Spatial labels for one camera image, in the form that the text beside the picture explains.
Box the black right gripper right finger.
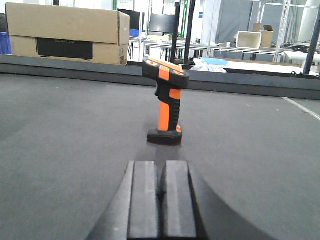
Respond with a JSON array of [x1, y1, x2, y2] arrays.
[[161, 160, 272, 240]]

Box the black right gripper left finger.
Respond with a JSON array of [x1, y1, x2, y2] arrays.
[[87, 161, 160, 240]]

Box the orange black barcode scanner gun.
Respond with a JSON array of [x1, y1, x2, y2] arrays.
[[142, 55, 190, 146]]

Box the large cardboard box with black print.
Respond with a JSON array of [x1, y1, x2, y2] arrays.
[[5, 2, 130, 66]]

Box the small open cardboard box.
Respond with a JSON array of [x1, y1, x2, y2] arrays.
[[252, 23, 274, 48]]

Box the crumpled clear plastic bag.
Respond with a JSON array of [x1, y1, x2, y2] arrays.
[[190, 62, 227, 74]]

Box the blue tray on table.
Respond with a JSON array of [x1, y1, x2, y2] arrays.
[[200, 57, 228, 66]]

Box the white plastic bin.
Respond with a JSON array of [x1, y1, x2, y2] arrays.
[[235, 31, 262, 50]]

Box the black computer monitor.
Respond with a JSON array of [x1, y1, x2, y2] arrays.
[[149, 13, 175, 34]]

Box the black vertical pole left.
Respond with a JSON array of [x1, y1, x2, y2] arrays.
[[170, 0, 181, 64]]

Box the black vertical pole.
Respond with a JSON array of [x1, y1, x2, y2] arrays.
[[170, 0, 181, 64], [183, 0, 196, 65]]

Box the black vertical pole right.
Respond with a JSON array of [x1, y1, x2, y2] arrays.
[[183, 0, 196, 65]]

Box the blue plastic crate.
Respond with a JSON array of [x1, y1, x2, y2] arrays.
[[0, 31, 12, 55]]

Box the dark raised table edge rail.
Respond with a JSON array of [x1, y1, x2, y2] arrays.
[[0, 55, 320, 100]]

